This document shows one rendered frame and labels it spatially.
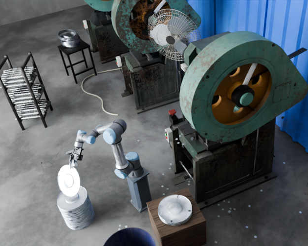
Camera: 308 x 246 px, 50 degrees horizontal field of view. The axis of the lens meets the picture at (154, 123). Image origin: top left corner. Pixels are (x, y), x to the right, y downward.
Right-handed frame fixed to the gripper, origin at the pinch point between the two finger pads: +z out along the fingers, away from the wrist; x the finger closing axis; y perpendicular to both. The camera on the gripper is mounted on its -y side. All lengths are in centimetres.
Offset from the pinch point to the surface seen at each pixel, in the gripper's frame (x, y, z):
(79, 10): 384, -389, -295
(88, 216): 27, 14, 44
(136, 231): -4, 80, 29
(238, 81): -12, 132, -100
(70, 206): 7.2, 4.8, 35.3
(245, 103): -12, 141, -86
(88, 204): 22.6, 13.4, 32.2
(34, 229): 14, -35, 73
